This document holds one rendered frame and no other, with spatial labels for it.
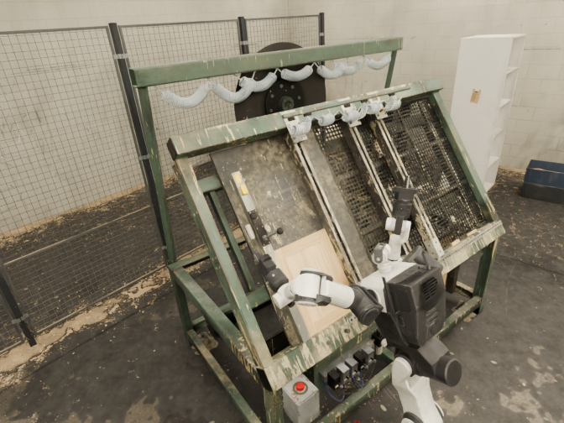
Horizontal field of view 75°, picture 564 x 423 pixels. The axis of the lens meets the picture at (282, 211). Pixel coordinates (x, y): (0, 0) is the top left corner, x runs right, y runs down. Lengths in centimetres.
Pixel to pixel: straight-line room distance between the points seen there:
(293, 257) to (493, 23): 555
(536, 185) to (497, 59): 178
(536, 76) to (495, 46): 151
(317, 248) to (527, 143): 532
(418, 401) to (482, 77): 431
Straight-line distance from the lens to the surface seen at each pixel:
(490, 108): 553
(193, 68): 230
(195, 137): 192
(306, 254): 206
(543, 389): 335
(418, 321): 162
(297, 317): 198
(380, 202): 242
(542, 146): 697
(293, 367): 197
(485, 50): 548
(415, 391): 197
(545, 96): 683
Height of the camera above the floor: 236
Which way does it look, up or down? 27 degrees down
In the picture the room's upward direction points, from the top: 4 degrees counter-clockwise
